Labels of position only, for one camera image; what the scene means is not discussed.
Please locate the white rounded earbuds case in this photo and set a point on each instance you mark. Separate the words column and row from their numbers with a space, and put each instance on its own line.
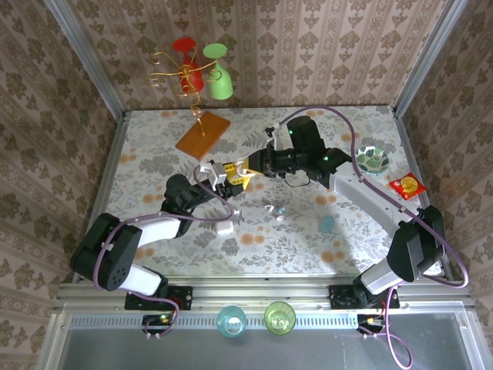
column 224, row 227

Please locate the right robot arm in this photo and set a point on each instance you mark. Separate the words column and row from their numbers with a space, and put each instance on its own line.
column 362, row 189

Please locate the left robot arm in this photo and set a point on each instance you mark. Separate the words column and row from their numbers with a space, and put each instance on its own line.
column 158, row 229

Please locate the leaf patterned glass bowl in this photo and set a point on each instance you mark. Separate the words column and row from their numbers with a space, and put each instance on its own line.
column 371, row 160

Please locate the green plastic wine glass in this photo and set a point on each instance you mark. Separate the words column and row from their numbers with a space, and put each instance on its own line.
column 220, row 86

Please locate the red plastic wine glass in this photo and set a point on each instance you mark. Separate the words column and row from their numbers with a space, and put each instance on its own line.
column 192, row 79

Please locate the red snack packet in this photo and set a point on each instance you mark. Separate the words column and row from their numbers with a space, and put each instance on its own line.
column 407, row 186

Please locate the black controller board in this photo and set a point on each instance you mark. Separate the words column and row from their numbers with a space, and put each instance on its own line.
column 154, row 320
column 366, row 321

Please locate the teal plastic cup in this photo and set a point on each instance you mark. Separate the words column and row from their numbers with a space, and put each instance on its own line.
column 231, row 321

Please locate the green plastic cup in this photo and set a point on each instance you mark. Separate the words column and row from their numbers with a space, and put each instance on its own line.
column 280, row 318

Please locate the grey metal shelf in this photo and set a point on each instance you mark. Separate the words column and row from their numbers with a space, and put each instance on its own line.
column 269, row 354

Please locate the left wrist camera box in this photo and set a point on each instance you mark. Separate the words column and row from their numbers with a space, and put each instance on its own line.
column 218, row 173

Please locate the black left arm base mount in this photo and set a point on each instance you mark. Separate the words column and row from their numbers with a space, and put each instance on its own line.
column 185, row 297

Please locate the aluminium table frame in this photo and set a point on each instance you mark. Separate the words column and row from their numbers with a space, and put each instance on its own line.
column 269, row 294

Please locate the aluminium frame post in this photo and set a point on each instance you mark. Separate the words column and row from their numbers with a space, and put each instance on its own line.
column 427, row 58
column 91, row 61

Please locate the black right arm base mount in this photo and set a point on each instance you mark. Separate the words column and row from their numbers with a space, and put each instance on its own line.
column 339, row 298

